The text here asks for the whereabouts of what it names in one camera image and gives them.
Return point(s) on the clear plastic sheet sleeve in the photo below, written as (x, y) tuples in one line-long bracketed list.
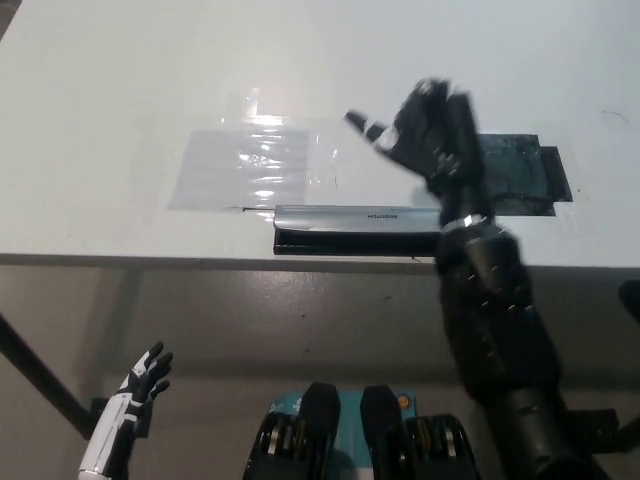
[(210, 170)]

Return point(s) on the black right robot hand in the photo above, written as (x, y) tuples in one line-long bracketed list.
[(440, 145)]

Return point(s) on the clear plastic film patch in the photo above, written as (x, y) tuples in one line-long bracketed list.
[(325, 150)]

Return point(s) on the silver black paper hole punch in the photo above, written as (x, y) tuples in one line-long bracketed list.
[(340, 217)]

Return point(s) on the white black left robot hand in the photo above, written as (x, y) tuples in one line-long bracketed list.
[(120, 415)]

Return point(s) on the black table leg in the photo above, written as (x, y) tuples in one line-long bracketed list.
[(40, 370), (631, 300)]

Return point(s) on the black tape patch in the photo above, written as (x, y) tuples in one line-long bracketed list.
[(520, 170)]

